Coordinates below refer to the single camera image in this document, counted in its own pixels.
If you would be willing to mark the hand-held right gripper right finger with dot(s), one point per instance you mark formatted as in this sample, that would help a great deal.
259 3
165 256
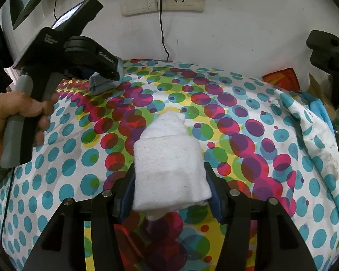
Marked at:
216 206

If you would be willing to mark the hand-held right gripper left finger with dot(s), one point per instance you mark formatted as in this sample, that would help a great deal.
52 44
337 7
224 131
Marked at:
127 203

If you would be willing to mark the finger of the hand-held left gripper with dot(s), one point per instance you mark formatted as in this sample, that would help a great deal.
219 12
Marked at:
104 59
82 72

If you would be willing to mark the light blue sock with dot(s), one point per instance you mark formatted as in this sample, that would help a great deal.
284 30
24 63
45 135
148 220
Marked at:
101 86

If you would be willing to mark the person's left hand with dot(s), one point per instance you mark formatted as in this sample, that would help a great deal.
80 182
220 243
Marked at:
0 124

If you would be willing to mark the polka dot tablecloth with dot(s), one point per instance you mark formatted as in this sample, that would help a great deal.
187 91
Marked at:
257 135

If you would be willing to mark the blue cloth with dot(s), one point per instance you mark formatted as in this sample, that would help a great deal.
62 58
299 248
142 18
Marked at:
322 110

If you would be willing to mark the red packet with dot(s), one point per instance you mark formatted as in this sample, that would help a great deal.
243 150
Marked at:
282 79

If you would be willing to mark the black clamp stand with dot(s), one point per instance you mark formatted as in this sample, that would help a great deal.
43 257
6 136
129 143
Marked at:
325 43

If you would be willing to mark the white wall socket plate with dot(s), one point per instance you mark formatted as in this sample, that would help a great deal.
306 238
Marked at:
135 4

